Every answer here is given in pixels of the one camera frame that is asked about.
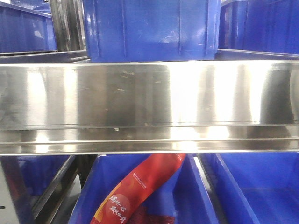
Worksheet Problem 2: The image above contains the dark blue bin lower middle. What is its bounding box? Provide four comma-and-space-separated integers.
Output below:
69, 154, 219, 224

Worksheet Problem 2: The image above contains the dark blue bin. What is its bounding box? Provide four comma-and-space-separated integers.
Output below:
17, 155, 68, 196
83, 0, 221, 62
69, 154, 219, 224
218, 0, 299, 54
198, 152, 299, 224
0, 2, 57, 53

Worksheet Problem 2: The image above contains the dark blue bin upper middle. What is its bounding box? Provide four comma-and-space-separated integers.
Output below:
83, 0, 221, 62

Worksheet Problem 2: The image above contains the dark blue bin lower left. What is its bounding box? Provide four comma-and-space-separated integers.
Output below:
17, 155, 68, 196

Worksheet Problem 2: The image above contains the dark blue bin lower right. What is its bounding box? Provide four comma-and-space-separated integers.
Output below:
198, 152, 299, 224

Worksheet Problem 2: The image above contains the dark blue bin upper right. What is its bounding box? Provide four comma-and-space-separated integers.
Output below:
218, 0, 299, 54

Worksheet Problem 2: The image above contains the dark blue bin upper left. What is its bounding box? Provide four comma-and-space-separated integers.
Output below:
0, 2, 57, 53

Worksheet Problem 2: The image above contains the red snack package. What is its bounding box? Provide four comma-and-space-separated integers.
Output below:
90, 153, 186, 224

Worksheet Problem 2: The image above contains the stainless steel shelf rail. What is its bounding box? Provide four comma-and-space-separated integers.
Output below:
0, 60, 299, 155

